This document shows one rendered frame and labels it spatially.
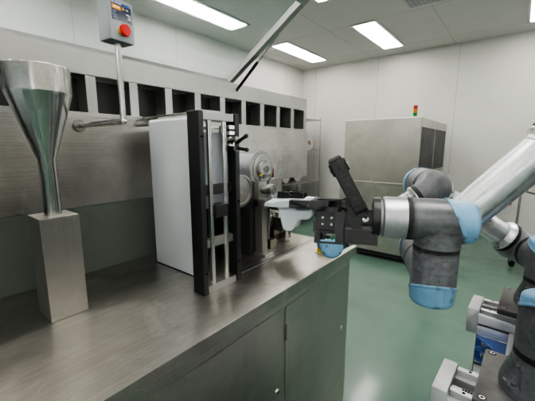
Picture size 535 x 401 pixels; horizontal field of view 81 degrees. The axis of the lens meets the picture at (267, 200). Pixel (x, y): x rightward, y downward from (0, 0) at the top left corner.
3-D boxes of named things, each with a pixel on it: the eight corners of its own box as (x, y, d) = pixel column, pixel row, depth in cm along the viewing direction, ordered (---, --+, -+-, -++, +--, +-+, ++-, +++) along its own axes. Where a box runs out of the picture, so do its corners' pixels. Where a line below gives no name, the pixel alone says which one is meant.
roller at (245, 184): (232, 208, 118) (231, 176, 116) (188, 200, 133) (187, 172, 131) (252, 204, 127) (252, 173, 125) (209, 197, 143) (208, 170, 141)
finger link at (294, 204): (288, 208, 56) (338, 210, 55) (288, 200, 56) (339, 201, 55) (289, 207, 61) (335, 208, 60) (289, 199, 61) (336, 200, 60)
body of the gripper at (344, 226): (310, 242, 57) (380, 247, 54) (311, 195, 57) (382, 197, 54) (314, 236, 65) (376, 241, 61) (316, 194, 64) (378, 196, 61)
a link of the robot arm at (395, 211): (410, 197, 53) (402, 196, 61) (380, 196, 54) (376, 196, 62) (408, 242, 53) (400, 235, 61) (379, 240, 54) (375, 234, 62)
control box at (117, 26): (115, 36, 78) (111, -8, 76) (99, 41, 81) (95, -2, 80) (138, 44, 84) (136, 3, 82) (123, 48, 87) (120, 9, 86)
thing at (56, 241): (43, 331, 77) (11, 85, 67) (25, 313, 85) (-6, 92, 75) (103, 308, 87) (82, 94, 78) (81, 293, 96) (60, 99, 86)
